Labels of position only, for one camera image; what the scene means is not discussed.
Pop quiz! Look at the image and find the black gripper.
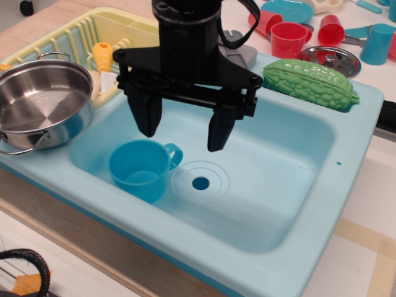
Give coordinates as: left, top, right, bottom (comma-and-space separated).
113, 1, 262, 152

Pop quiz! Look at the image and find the red cup lying behind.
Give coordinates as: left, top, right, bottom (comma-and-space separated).
255, 10, 283, 37

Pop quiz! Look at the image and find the stainless steel pot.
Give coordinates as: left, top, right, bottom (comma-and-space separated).
1, 52, 93, 155

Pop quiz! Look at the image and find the red cup upside down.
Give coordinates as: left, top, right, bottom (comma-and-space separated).
317, 14, 345, 46

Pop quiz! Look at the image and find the steel pot lid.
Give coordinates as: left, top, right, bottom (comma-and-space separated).
298, 46, 361, 78

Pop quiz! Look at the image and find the blue cup upside down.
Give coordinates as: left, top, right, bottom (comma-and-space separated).
359, 24, 395, 66

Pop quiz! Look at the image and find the grey toy faucet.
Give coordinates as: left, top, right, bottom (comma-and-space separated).
218, 30, 257, 70

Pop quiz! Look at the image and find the orange toy carrot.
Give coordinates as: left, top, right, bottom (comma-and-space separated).
92, 42, 113, 73

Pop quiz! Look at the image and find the light blue toy sink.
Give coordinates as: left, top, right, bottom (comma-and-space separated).
1, 82, 384, 296

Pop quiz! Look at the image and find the green toy bitter melon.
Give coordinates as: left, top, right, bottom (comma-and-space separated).
263, 59, 360, 111

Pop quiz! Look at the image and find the yellow dish rack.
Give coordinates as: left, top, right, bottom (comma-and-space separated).
0, 6, 161, 110

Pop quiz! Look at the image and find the blue plastic plate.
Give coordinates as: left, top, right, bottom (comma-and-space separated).
260, 0, 314, 24

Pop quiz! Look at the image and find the wooden sink base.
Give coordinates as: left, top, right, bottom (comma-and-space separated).
1, 170, 222, 296

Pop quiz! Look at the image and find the cream toy appliance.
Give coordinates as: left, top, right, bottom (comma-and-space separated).
306, 0, 343, 14

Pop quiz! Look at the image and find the black caster wheel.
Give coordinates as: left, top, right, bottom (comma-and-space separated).
19, 0, 34, 17

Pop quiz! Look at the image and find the black bar at right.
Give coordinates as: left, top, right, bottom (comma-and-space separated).
376, 100, 396, 134

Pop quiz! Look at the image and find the blue toy knife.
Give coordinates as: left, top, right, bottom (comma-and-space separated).
355, 0, 382, 14

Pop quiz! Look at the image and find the orange paper scrap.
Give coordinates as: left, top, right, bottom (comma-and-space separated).
11, 274, 41, 296

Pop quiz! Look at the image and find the blue plastic cup with handle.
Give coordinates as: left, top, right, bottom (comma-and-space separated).
108, 139, 184, 203

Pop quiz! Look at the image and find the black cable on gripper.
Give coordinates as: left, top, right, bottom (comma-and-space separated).
218, 0, 261, 50

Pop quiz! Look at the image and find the red cup with handle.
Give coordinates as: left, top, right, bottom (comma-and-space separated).
270, 22, 312, 59

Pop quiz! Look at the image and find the black braided cable loop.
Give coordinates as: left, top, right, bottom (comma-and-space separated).
0, 248, 51, 297

